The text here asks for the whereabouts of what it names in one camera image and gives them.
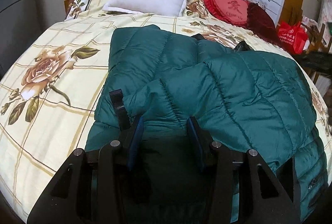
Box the dark red velvet cushion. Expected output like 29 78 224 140
247 2 281 46

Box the floral cream bed quilt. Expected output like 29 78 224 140
1 0 331 223

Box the dark green puffer jacket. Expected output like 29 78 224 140
85 25 327 219

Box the wooden chair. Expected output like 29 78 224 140
299 19 331 83

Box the grey refrigerator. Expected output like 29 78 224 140
1 0 65 75

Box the red shopping bag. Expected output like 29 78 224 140
277 22 308 55

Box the red heart-shaped cushion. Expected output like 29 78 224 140
203 0 248 28

